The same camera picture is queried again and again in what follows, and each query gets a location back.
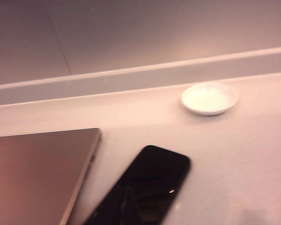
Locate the small white dish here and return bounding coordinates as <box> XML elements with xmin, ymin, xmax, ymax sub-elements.
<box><xmin>180</xmin><ymin>82</ymin><xmax>239</xmax><ymax>116</ymax></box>

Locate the silver closed laptop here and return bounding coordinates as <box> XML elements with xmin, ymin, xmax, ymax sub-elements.
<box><xmin>0</xmin><ymin>127</ymin><xmax>102</xmax><ymax>225</ymax></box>

